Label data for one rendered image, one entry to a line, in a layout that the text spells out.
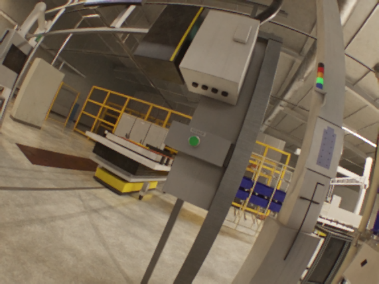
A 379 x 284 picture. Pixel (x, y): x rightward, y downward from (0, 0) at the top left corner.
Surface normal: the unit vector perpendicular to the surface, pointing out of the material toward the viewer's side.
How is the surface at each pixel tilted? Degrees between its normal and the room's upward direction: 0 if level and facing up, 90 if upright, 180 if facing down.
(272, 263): 90
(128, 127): 90
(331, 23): 90
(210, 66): 90
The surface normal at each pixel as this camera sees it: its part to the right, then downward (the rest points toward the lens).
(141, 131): -0.18, -0.18
